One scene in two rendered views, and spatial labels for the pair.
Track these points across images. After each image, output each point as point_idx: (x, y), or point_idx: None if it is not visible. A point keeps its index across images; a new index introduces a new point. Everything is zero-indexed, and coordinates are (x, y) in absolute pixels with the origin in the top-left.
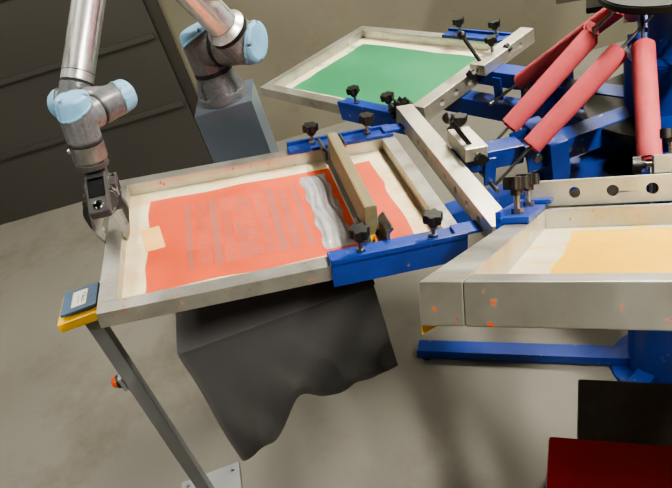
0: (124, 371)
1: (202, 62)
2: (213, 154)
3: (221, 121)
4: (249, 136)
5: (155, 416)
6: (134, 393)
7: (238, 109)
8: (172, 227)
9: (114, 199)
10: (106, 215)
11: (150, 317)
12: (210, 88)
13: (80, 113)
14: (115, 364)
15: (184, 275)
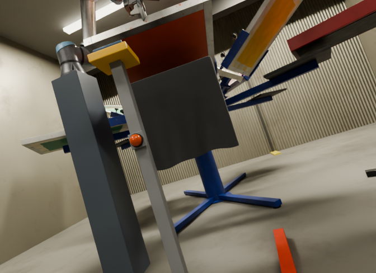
0: (141, 125)
1: (75, 54)
2: (83, 91)
3: (86, 78)
4: (96, 92)
5: (160, 187)
6: (149, 152)
7: (92, 78)
8: (147, 47)
9: (144, 6)
10: None
11: (212, 16)
12: (78, 65)
13: None
14: (137, 114)
15: (189, 36)
